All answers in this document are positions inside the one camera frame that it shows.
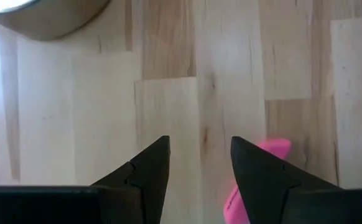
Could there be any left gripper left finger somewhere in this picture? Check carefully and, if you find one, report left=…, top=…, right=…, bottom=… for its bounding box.
left=90, top=135, right=171, bottom=224

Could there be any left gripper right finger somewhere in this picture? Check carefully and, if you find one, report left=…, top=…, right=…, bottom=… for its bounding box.
left=230, top=136, right=340, bottom=224

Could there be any pink eraser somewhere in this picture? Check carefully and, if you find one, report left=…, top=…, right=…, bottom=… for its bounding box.
left=223, top=138, right=293, bottom=224

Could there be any table lamp white shade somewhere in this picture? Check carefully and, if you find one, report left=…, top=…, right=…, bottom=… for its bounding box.
left=0, top=0, right=111, bottom=42

